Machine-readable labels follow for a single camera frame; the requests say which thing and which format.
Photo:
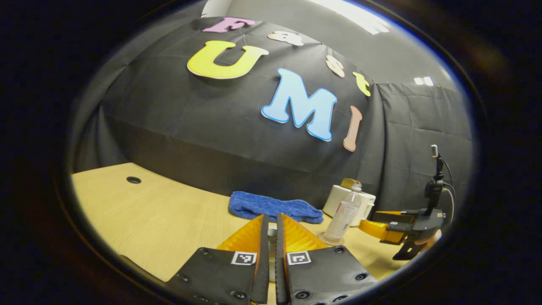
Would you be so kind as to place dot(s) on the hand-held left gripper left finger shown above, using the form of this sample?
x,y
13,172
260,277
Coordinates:
x,y
263,262

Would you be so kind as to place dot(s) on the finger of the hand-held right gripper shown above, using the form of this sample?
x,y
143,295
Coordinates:
x,y
381,231
396,217

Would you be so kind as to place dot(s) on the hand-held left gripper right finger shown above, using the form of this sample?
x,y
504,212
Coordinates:
x,y
280,262

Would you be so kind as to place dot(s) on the clear plastic water bottle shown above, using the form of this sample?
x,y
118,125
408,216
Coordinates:
x,y
344,216

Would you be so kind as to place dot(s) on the round wooden coaster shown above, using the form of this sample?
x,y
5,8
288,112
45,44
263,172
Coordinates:
x,y
326,240

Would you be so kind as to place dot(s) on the white toaster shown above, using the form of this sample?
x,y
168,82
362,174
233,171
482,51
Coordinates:
x,y
334,203

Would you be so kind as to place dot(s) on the blue towel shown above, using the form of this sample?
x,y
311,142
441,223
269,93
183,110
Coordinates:
x,y
271,206

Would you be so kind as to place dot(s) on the brown bread slice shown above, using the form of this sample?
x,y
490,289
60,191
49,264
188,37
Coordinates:
x,y
348,183

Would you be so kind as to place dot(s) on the small ceiling light panel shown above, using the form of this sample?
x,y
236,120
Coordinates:
x,y
423,81

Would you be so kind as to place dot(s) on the black backdrop cloth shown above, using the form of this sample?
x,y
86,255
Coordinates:
x,y
169,127

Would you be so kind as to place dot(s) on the long ceiling light panel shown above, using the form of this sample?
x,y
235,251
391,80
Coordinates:
x,y
355,15

